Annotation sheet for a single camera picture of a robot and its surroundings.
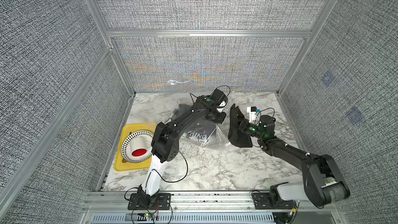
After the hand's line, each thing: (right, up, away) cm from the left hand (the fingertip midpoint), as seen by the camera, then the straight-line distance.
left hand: (224, 119), depth 87 cm
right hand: (+4, +2, -4) cm, 6 cm away
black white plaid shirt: (-14, -11, +5) cm, 18 cm away
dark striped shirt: (-10, -4, +8) cm, 13 cm away
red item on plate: (-46, -17, -6) cm, 49 cm away
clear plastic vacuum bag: (-3, -10, -2) cm, 11 cm away
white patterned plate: (-46, -10, -4) cm, 47 cm away
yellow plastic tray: (-56, -25, -3) cm, 61 cm away
